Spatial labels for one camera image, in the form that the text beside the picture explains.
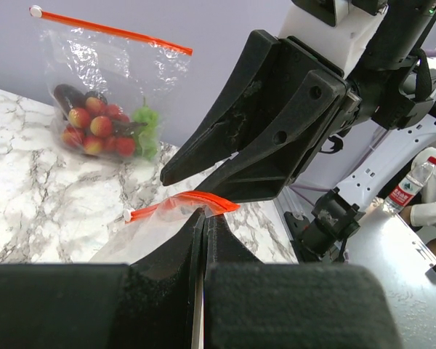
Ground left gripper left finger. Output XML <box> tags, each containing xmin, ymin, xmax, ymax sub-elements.
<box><xmin>132</xmin><ymin>209</ymin><xmax>206</xmax><ymax>348</ymax></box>

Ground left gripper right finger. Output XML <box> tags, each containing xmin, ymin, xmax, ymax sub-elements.
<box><xmin>202</xmin><ymin>214</ymin><xmax>266</xmax><ymax>349</ymax></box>

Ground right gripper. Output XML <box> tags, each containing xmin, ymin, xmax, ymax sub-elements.
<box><xmin>161</xmin><ymin>30</ymin><xmax>353</xmax><ymax>202</ymax></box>

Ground zip bag with yellow fruit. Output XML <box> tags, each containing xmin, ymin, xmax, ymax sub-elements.
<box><xmin>89</xmin><ymin>190</ymin><xmax>240</xmax><ymax>264</ymax></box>

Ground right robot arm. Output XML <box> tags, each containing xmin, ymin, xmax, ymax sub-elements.
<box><xmin>160</xmin><ymin>1</ymin><xmax>436</xmax><ymax>262</ymax></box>

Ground fake green grapes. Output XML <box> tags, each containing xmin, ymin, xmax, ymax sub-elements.
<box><xmin>132</xmin><ymin>97</ymin><xmax>158</xmax><ymax>161</ymax></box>

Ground zip bag with red fruit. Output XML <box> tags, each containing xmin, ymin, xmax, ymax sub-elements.
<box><xmin>29</xmin><ymin>5</ymin><xmax>193</xmax><ymax>162</ymax></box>

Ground fake red strawberries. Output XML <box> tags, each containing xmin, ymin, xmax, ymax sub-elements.
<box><xmin>60</xmin><ymin>94</ymin><xmax>142</xmax><ymax>158</ymax></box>

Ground fake dark eggplant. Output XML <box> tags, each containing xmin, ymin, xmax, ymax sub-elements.
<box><xmin>53</xmin><ymin>84</ymin><xmax>85</xmax><ymax>120</ymax></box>

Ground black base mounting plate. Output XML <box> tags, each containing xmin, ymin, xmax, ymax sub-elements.
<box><xmin>283</xmin><ymin>210</ymin><xmax>346</xmax><ymax>263</ymax></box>

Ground plastic water bottle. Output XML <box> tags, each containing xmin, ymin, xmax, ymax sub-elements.
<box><xmin>382</xmin><ymin>156</ymin><xmax>436</xmax><ymax>215</ymax></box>

